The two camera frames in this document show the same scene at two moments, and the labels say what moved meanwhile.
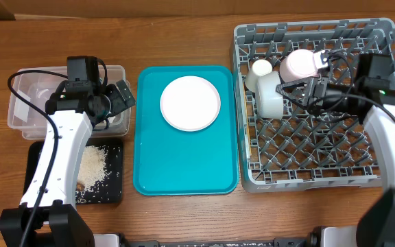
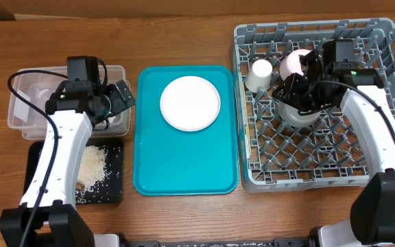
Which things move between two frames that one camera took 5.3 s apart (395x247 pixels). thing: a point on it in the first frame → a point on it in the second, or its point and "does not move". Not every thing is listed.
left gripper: [118, 102] does not move
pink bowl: [298, 64] does not move
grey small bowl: [270, 102] → [292, 116]
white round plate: [190, 103] does not move
